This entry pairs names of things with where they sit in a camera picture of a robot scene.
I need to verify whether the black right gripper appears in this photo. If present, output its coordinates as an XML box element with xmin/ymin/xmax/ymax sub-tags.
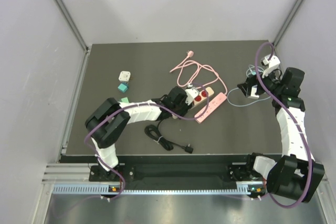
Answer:
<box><xmin>238</xmin><ymin>66</ymin><xmax>284</xmax><ymax>98</ymax></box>

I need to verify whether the white usb charger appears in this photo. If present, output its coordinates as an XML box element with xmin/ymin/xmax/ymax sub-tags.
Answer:
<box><xmin>247</xmin><ymin>85</ymin><xmax>259</xmax><ymax>100</ymax></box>

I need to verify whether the beige red power strip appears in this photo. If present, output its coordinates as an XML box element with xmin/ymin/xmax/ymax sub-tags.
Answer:
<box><xmin>172</xmin><ymin>87</ymin><xmax>215</xmax><ymax>120</ymax></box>

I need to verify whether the pink power strip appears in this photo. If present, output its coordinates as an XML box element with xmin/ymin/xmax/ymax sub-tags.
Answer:
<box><xmin>194</xmin><ymin>92</ymin><xmax>227</xmax><ymax>124</ymax></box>

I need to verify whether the green usb charger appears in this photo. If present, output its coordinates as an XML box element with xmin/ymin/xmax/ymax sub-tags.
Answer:
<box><xmin>120</xmin><ymin>97</ymin><xmax>129</xmax><ymax>103</ymax></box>

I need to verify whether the teal usb charger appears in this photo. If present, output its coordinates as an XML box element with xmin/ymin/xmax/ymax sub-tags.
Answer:
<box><xmin>118</xmin><ymin>83</ymin><xmax>129</xmax><ymax>93</ymax></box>

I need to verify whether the white square plug adapter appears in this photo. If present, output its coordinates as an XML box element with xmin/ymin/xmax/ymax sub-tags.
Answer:
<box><xmin>118</xmin><ymin>71</ymin><xmax>131</xmax><ymax>83</ymax></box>

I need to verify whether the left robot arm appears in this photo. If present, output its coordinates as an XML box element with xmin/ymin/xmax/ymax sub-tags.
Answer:
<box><xmin>85</xmin><ymin>86</ymin><xmax>199</xmax><ymax>180</ymax></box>

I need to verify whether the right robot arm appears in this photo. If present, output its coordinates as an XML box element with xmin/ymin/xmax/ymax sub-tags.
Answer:
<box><xmin>237</xmin><ymin>67</ymin><xmax>325</xmax><ymax>203</ymax></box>

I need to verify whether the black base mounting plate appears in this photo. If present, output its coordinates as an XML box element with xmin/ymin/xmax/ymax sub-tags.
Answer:
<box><xmin>89</xmin><ymin>154</ymin><xmax>262</xmax><ymax>189</ymax></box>

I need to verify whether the light green usb cable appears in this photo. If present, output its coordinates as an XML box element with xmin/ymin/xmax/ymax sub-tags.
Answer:
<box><xmin>245</xmin><ymin>63</ymin><xmax>274</xmax><ymax>101</ymax></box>

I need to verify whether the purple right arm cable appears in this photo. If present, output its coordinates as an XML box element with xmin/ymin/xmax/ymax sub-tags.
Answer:
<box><xmin>251</xmin><ymin>41</ymin><xmax>316</xmax><ymax>208</ymax></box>

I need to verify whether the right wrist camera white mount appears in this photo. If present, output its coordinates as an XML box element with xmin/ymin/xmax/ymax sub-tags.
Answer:
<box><xmin>261</xmin><ymin>55</ymin><xmax>280</xmax><ymax>78</ymax></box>

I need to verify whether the pink power cord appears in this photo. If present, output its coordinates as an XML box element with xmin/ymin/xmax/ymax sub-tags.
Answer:
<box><xmin>170</xmin><ymin>56</ymin><xmax>228</xmax><ymax>94</ymax></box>

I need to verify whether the black power cord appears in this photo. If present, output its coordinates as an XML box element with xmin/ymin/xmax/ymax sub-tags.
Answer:
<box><xmin>144</xmin><ymin>119</ymin><xmax>194</xmax><ymax>154</ymax></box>

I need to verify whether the pink round wall plug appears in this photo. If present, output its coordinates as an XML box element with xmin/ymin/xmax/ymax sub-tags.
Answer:
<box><xmin>186</xmin><ymin>50</ymin><xmax>194</xmax><ymax>58</ymax></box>

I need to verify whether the slotted grey cable duct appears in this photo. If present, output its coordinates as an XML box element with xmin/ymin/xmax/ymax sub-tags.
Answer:
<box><xmin>52</xmin><ymin>182</ymin><xmax>265</xmax><ymax>195</ymax></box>

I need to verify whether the aluminium frame rail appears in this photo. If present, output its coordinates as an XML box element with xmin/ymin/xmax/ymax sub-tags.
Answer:
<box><xmin>41</xmin><ymin>162</ymin><xmax>329</xmax><ymax>190</ymax></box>

